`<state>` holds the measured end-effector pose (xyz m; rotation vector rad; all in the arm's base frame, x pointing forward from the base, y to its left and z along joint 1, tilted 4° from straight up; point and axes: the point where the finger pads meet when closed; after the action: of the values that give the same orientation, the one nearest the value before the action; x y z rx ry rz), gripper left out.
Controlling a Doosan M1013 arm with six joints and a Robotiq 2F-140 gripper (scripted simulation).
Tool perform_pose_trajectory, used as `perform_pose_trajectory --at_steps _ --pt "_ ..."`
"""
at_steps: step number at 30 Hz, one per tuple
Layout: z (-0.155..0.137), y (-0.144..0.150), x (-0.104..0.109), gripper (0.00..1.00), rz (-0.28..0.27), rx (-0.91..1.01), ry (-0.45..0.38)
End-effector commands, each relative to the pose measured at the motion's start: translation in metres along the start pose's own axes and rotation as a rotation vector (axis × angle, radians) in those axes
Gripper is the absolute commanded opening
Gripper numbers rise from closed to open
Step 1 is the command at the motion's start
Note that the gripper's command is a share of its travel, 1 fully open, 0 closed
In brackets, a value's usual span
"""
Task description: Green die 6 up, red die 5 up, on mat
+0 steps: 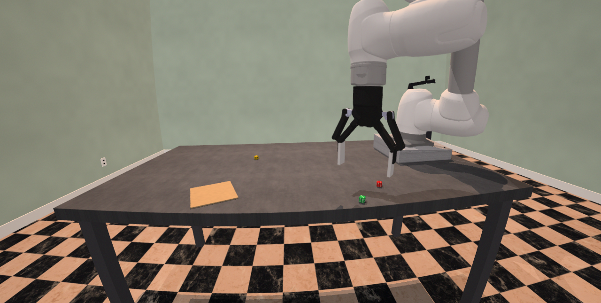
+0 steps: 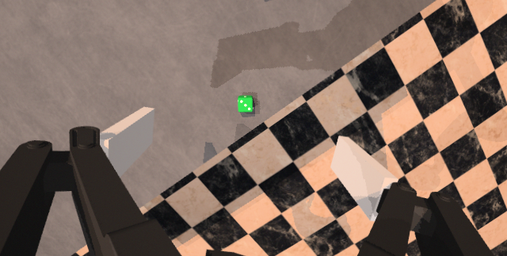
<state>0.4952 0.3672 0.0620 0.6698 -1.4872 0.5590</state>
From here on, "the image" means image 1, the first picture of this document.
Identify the orange mat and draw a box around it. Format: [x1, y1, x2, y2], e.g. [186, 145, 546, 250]
[190, 181, 238, 209]

